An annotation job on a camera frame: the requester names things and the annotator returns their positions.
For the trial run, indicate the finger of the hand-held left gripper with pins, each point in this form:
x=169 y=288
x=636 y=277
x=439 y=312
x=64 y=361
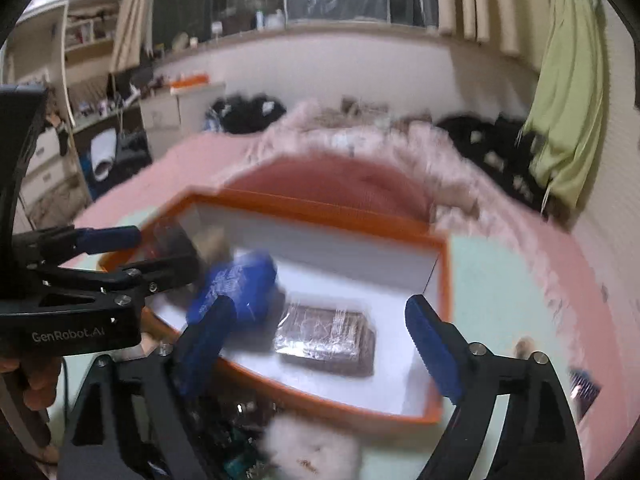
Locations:
x=170 y=267
x=110 y=237

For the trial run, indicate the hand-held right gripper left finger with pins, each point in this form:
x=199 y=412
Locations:
x=205 y=345

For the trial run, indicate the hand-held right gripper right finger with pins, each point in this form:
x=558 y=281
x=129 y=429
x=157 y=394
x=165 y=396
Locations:
x=432 y=345

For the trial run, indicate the brown fluffy pom-pom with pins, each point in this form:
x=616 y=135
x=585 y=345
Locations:
x=212 y=242

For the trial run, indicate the blue tin case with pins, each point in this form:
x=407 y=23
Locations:
x=240 y=280

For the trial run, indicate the brown card box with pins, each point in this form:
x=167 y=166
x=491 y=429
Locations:
x=325 y=337

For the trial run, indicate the orange cardboard box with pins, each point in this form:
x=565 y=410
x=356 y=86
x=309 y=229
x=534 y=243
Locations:
x=350 y=260

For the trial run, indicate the mint cartoon printed desktop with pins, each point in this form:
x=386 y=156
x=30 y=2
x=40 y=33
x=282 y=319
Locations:
x=490 y=300

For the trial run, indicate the person's left hand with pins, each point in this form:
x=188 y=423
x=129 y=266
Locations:
x=37 y=385

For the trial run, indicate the white slipper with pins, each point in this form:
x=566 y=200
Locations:
x=102 y=152

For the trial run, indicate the white drawer cabinet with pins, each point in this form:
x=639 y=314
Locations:
x=45 y=150

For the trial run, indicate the black hanging sock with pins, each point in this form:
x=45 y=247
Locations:
x=63 y=137

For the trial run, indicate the white desk drawer unit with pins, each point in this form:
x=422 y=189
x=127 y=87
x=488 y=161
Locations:
x=160 y=110

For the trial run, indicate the pale fluffy cloth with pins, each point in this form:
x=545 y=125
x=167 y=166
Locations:
x=310 y=450

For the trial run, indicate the dark foil packet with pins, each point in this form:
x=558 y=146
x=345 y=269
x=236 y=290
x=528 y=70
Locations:
x=585 y=390

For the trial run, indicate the black and white clothes pile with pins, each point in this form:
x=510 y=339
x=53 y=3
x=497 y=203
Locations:
x=245 y=112

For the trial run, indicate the orange flat box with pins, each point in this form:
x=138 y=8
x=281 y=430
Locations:
x=187 y=82

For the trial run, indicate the pink floral bedding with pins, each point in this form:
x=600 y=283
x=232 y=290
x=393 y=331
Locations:
x=350 y=185

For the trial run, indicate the small round mirror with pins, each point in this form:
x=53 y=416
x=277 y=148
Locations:
x=181 y=41

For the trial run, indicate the large black clothes pile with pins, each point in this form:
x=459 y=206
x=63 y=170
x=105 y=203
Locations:
x=475 y=135

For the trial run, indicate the beige narrow curtain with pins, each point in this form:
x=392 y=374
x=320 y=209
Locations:
x=132 y=15

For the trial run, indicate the small white jar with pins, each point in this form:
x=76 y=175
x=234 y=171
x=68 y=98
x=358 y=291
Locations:
x=217 y=29

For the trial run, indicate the white slatted wardrobe door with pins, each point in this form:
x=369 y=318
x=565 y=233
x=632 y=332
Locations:
x=620 y=160

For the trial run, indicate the light green hanging cloth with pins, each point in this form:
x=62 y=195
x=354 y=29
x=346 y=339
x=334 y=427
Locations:
x=570 y=85

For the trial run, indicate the cream pleated curtain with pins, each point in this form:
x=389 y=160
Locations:
x=480 y=0

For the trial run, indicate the white wall shelf unit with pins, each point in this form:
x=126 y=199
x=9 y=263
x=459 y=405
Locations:
x=90 y=50

